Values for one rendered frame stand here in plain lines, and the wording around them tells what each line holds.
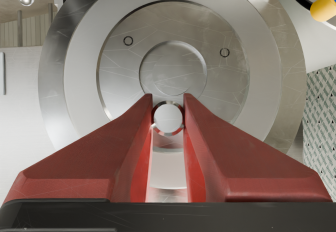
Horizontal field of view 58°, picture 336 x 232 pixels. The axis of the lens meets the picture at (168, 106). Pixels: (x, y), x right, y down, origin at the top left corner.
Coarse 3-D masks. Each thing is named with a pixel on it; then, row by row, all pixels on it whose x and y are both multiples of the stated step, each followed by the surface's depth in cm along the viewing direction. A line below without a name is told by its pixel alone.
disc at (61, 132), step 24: (72, 0) 17; (264, 0) 17; (72, 24) 17; (288, 24) 17; (48, 48) 17; (288, 48) 17; (48, 72) 17; (288, 72) 17; (48, 96) 16; (288, 96) 17; (48, 120) 16; (288, 120) 16; (288, 144) 16; (168, 192) 16
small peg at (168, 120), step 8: (160, 104) 12; (168, 104) 12; (176, 104) 12; (152, 112) 12; (160, 112) 12; (168, 112) 12; (176, 112) 12; (152, 120) 12; (160, 120) 12; (168, 120) 12; (176, 120) 12; (184, 120) 12; (160, 128) 12; (168, 128) 12; (176, 128) 12
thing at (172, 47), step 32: (160, 0) 15; (128, 32) 15; (160, 32) 15; (192, 32) 15; (224, 32) 15; (96, 64) 15; (128, 64) 15; (160, 64) 15; (192, 64) 15; (224, 64) 15; (128, 96) 14; (160, 96) 15; (224, 96) 14
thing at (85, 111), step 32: (96, 0) 16; (128, 0) 16; (192, 0) 16; (224, 0) 16; (96, 32) 16; (256, 32) 16; (64, 64) 16; (256, 64) 16; (64, 96) 16; (96, 96) 16; (256, 96) 16; (96, 128) 16; (256, 128) 16; (160, 160) 16
